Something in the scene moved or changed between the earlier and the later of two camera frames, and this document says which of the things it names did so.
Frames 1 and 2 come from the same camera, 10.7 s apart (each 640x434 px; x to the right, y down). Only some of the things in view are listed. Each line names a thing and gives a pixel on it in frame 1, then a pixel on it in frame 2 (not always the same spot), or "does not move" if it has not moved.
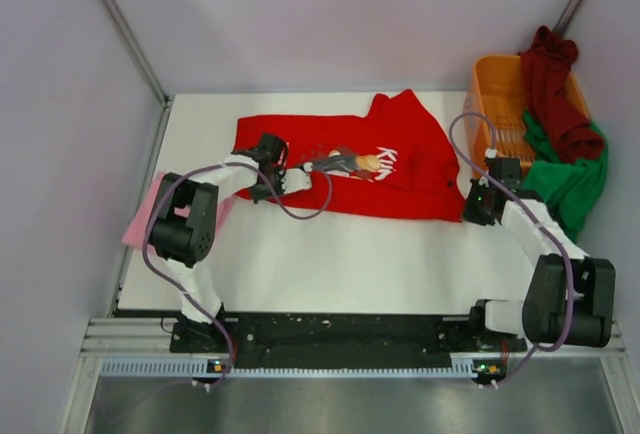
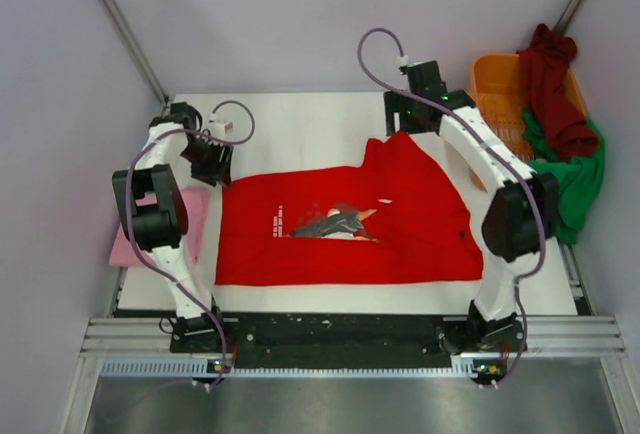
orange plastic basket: [495, 86] does not move
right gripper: [470, 213] -> [395, 102]
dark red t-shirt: [547, 66] does not move
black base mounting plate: [339, 340] does not move
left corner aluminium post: [123, 28] does not move
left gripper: [260, 196] -> [218, 171]
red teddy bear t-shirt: [385, 163] -> [404, 217]
